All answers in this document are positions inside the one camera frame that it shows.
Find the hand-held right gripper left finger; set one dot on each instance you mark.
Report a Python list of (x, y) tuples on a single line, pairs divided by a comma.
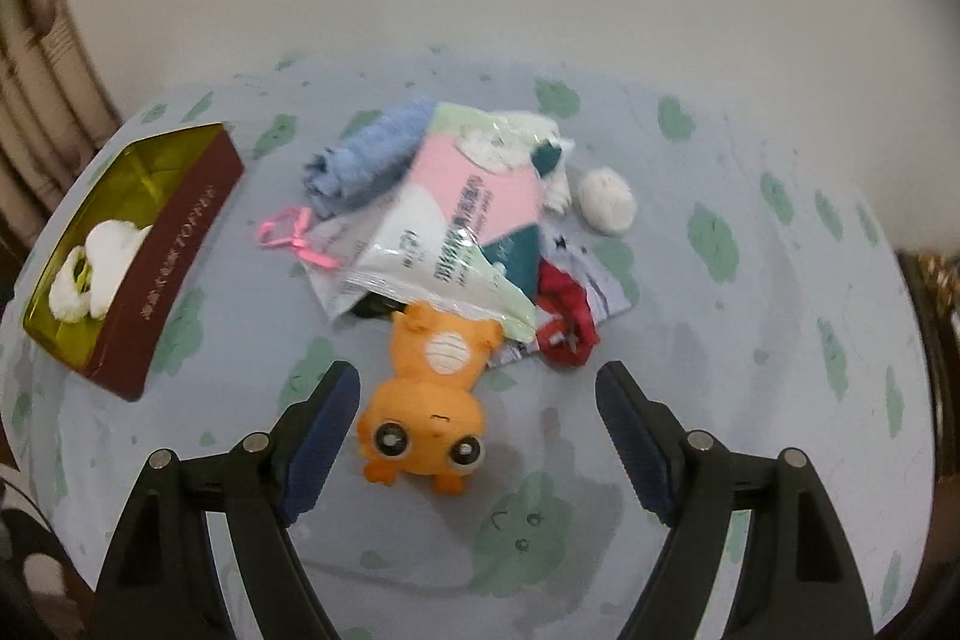
[(322, 452)]

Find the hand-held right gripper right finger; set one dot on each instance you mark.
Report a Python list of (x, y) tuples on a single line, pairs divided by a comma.
[(634, 452)]

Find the orange plush toy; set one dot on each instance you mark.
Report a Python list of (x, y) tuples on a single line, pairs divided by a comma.
[(420, 415)]

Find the red and white star garment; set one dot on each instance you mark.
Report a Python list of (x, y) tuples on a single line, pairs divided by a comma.
[(566, 302)]

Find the white floral sachet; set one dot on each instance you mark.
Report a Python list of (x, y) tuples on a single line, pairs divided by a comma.
[(337, 250)]

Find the pink ribbon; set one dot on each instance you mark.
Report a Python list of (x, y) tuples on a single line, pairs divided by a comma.
[(300, 239)]

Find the dark red gold-lined box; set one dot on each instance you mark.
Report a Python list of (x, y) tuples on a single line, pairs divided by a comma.
[(180, 265)]

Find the white plush ball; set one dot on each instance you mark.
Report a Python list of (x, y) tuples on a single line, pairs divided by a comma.
[(606, 199)]

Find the pastel geometric plastic packet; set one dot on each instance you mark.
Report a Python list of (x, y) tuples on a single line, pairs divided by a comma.
[(465, 197)]

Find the blue towel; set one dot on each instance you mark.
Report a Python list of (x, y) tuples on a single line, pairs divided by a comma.
[(375, 153)]

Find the green cloud print tablecloth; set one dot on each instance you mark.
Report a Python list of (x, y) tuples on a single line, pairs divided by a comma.
[(750, 347)]

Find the white fluffy plush toy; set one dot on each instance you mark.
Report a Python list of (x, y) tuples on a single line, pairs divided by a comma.
[(112, 250)]

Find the dark wooden furniture gold trim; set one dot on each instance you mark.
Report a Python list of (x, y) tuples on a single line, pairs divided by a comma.
[(937, 310)]

